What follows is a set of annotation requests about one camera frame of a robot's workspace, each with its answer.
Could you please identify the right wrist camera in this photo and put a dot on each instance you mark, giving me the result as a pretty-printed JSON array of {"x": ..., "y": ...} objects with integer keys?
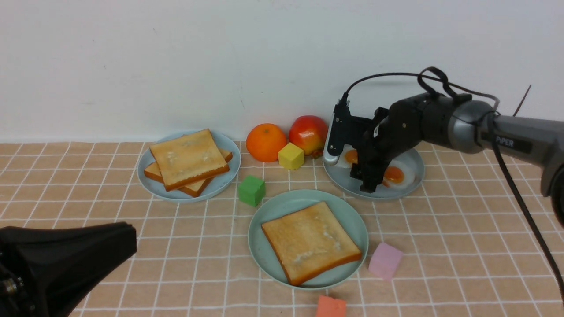
[{"x": 344, "y": 129}]

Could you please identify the grey-blue egg plate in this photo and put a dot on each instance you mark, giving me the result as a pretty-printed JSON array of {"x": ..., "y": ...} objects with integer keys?
[{"x": 342, "y": 178}]

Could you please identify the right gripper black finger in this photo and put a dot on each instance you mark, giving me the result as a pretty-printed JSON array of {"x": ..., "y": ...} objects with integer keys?
[{"x": 370, "y": 179}]

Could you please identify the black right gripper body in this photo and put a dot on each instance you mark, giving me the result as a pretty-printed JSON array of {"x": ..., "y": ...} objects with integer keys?
[{"x": 393, "y": 132}]

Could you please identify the pink foam cube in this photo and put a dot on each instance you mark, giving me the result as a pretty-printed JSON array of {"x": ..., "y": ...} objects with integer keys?
[{"x": 385, "y": 261}]

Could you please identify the orange-red foam cube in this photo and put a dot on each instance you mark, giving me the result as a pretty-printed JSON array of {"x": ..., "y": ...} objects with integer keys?
[{"x": 330, "y": 307}]

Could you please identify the green foam cube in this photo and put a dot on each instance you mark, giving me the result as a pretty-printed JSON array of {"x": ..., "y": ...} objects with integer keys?
[{"x": 252, "y": 190}]

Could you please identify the yellow foam cube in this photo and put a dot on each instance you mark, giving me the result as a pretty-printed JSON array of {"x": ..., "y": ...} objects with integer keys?
[{"x": 291, "y": 157}]

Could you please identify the fried egg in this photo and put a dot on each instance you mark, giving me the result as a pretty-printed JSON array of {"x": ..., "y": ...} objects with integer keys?
[
  {"x": 398, "y": 176},
  {"x": 348, "y": 157}
]

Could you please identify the toast slice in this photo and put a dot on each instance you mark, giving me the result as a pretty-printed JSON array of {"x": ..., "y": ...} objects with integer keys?
[
  {"x": 309, "y": 242},
  {"x": 187, "y": 159},
  {"x": 193, "y": 189}
]

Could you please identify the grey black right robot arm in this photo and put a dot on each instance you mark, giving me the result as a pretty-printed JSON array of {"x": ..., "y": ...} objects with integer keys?
[{"x": 469, "y": 126}]

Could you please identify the teal centre plate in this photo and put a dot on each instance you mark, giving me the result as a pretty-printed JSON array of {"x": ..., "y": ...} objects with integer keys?
[{"x": 288, "y": 202}]

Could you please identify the red yellow apple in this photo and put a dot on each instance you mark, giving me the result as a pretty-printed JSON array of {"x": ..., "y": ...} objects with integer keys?
[{"x": 309, "y": 133}]

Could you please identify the light blue bread plate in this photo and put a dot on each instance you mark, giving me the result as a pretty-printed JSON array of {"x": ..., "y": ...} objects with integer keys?
[{"x": 213, "y": 188}]

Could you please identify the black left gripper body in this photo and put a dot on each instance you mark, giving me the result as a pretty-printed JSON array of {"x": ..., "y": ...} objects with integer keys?
[{"x": 48, "y": 272}]

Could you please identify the orange fruit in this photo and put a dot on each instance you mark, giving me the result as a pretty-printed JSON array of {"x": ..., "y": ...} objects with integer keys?
[{"x": 265, "y": 141}]

